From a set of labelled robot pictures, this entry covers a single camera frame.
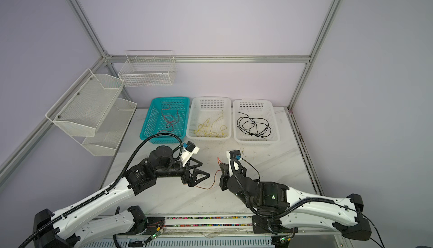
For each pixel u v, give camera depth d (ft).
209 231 2.41
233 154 1.79
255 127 3.53
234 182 1.40
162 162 1.78
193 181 1.94
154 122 3.55
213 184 2.25
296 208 1.41
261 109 3.76
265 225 2.40
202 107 3.87
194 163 2.30
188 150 2.02
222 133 3.26
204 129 3.44
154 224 2.41
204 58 3.06
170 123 3.64
